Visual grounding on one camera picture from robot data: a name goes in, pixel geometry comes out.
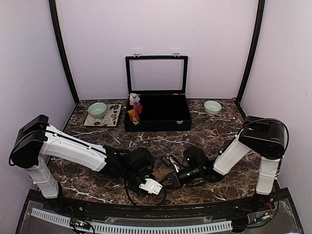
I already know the black corner post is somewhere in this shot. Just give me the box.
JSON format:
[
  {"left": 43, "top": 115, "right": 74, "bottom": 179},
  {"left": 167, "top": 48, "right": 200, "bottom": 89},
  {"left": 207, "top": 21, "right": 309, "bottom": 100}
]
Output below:
[
  {"left": 235, "top": 0, "right": 265, "bottom": 106},
  {"left": 48, "top": 0, "right": 80, "bottom": 105}
]

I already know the green bowl at right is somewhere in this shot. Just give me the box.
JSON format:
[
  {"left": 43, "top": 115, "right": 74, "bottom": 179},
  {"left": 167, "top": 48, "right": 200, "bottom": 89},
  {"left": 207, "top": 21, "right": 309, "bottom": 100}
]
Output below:
[{"left": 204, "top": 100, "right": 222, "bottom": 116}]

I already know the magenta striped sock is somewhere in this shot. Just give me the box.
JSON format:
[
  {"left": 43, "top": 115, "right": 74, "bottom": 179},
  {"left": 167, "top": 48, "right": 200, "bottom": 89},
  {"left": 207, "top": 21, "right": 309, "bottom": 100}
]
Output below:
[{"left": 127, "top": 109, "right": 140, "bottom": 122}]

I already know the black left corner post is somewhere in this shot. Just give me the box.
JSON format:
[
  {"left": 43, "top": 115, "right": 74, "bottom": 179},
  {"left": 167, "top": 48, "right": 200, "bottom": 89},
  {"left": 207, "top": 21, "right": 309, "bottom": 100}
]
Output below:
[{"left": 48, "top": 0, "right": 80, "bottom": 105}]

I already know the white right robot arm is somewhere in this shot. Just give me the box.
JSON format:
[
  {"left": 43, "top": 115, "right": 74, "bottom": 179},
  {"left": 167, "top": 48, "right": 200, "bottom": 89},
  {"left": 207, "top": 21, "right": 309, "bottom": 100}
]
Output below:
[{"left": 164, "top": 116, "right": 290, "bottom": 212}]

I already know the magenta purple rolled sock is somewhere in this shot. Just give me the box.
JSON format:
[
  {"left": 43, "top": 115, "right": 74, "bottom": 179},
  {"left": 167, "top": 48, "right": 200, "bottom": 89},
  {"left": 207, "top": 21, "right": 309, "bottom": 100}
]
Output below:
[{"left": 133, "top": 102, "right": 143, "bottom": 115}]

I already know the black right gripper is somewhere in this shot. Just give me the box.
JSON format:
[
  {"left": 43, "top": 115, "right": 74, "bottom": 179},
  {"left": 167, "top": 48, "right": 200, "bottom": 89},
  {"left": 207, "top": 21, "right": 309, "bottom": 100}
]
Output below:
[{"left": 163, "top": 167, "right": 204, "bottom": 191}]

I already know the pink white rolled sock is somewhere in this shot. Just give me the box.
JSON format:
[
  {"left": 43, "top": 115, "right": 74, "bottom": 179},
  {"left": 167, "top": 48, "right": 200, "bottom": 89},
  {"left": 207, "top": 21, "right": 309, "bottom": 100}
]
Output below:
[{"left": 129, "top": 93, "right": 140, "bottom": 106}]

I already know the white perforated front rail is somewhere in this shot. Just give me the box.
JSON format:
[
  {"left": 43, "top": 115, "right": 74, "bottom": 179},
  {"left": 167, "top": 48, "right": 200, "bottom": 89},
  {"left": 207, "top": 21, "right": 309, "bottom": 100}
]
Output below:
[{"left": 31, "top": 208, "right": 233, "bottom": 234}]

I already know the green ceramic bowl on plate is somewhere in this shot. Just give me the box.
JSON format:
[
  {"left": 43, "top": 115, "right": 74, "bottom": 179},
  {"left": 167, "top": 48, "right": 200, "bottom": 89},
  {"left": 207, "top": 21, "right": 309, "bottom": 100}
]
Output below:
[{"left": 88, "top": 102, "right": 107, "bottom": 119}]

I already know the black right corner post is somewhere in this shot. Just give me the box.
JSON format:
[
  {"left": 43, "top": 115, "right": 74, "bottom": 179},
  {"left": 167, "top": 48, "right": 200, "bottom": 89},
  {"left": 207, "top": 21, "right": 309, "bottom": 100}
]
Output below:
[{"left": 235, "top": 0, "right": 265, "bottom": 106}]

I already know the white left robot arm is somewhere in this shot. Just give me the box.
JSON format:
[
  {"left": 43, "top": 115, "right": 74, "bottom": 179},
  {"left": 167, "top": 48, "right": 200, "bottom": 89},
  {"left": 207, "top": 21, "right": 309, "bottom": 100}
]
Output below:
[{"left": 9, "top": 115, "right": 163, "bottom": 213}]

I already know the brown sock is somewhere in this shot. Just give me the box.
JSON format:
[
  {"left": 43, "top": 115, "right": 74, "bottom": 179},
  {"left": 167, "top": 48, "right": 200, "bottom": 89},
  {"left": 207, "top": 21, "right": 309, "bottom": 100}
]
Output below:
[{"left": 152, "top": 164, "right": 175, "bottom": 183}]

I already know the black compartment storage box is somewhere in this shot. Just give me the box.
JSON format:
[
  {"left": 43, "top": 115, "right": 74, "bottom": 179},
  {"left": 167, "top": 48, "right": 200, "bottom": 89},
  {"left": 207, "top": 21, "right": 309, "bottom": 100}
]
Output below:
[{"left": 124, "top": 55, "right": 192, "bottom": 132}]

